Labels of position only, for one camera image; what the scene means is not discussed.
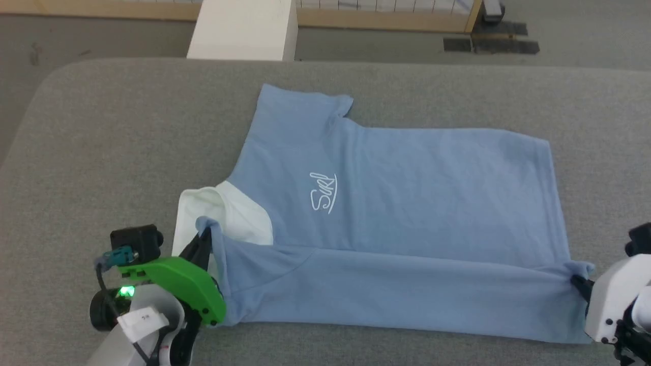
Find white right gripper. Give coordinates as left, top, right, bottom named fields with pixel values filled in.
left=570, top=253, right=651, bottom=345

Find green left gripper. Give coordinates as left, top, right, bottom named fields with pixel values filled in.
left=118, top=230, right=227, bottom=326

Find light blue t-shirt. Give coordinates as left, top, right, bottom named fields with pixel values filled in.
left=172, top=84, right=596, bottom=345

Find grey fabric sofa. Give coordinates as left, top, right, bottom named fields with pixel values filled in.
left=0, top=57, right=651, bottom=366

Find white pillar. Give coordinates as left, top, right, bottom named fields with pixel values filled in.
left=187, top=0, right=299, bottom=62

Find black rubber floor mat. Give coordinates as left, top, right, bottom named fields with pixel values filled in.
left=472, top=21, right=529, bottom=37
left=443, top=37, right=541, bottom=55

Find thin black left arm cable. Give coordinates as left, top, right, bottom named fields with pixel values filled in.
left=94, top=257, right=153, bottom=366

